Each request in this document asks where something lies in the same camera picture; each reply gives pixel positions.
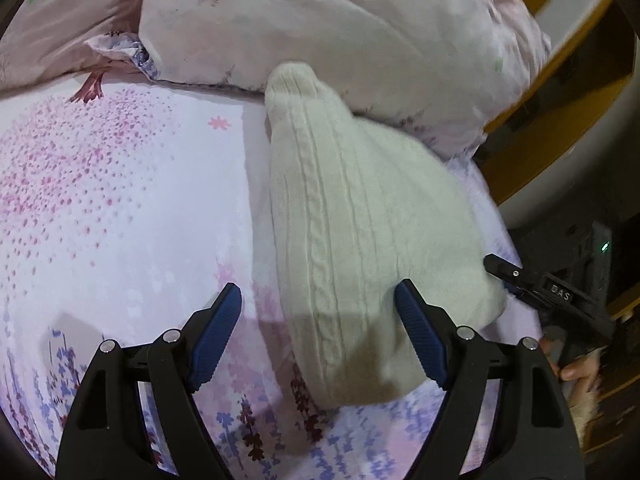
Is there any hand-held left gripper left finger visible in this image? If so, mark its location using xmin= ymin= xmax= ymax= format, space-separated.
xmin=56 ymin=282 xmax=243 ymax=480

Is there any wooden headboard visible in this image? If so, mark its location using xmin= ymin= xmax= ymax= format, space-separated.
xmin=477 ymin=0 xmax=640 ymax=208

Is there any floral pink pillow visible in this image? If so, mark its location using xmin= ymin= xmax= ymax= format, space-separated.
xmin=137 ymin=0 xmax=553 ymax=161
xmin=0 ymin=0 xmax=151 ymax=96

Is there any cream cable-knit cardigan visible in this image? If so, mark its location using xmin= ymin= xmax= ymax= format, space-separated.
xmin=251 ymin=61 xmax=507 ymax=408

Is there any floral pink bed sheet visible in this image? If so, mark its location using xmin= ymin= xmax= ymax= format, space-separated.
xmin=0 ymin=72 xmax=543 ymax=480

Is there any person's right hand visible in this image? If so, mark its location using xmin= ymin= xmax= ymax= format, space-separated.
xmin=539 ymin=337 xmax=604 ymax=395

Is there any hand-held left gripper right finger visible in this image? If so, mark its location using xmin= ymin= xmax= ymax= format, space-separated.
xmin=394 ymin=278 xmax=586 ymax=480

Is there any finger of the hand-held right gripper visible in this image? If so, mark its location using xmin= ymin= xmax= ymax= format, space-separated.
xmin=483 ymin=254 xmax=546 ymax=306

